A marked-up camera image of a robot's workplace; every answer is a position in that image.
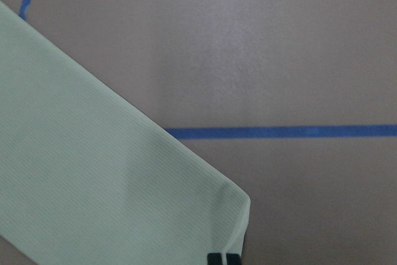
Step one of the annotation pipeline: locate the olive green long-sleeve shirt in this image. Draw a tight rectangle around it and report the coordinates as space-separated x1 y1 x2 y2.
1 5 250 264

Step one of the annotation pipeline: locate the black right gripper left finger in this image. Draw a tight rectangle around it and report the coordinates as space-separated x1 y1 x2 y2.
207 253 222 265

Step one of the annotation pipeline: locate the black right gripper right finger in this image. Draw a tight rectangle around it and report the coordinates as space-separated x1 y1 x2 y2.
226 253 242 265

